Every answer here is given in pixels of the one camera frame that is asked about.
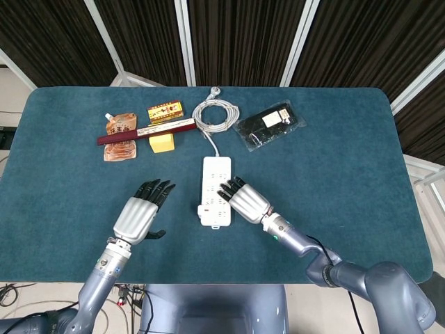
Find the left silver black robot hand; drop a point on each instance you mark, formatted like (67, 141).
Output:
(133, 219)

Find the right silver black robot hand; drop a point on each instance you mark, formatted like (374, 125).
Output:
(248, 203)

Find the white cube charger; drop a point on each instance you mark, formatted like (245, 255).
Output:
(203, 211)

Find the white power strip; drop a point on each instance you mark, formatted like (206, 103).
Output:
(213, 170)

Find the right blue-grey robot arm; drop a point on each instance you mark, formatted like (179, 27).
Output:
(382, 282)

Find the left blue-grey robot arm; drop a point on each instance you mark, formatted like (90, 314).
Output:
(101, 282)

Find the orange spout pouch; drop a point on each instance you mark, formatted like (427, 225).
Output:
(121, 153)

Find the black item in plastic bag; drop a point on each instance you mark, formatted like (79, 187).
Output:
(253, 130)

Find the yellow cube block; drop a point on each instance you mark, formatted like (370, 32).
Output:
(163, 144)

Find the small red connector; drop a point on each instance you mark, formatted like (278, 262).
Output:
(121, 300)

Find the long dark red box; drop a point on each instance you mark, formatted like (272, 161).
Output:
(114, 138)

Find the teal blue table mat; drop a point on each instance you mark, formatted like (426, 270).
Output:
(330, 174)

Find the blue-grey robot torso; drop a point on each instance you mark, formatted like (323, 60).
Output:
(215, 306)

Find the yellow red printed box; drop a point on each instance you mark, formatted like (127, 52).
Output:
(166, 111)

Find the black box on floor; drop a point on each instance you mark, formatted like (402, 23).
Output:
(5, 139)

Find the black partition panel white frame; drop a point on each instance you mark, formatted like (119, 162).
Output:
(365, 41)
(146, 35)
(243, 35)
(427, 132)
(52, 35)

